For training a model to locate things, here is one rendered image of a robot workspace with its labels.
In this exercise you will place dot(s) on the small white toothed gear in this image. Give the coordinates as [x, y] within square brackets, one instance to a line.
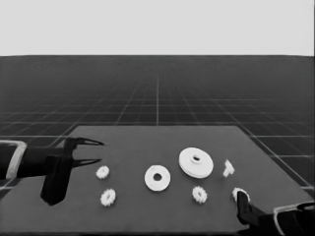
[196, 195]
[234, 194]
[104, 198]
[99, 172]

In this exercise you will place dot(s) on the large thick white disc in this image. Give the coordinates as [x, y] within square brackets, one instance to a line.
[190, 168]

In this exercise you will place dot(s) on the small white T-shaped piece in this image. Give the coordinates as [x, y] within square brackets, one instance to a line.
[228, 168]

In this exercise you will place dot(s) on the white round carrier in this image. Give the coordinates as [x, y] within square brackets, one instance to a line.
[165, 182]

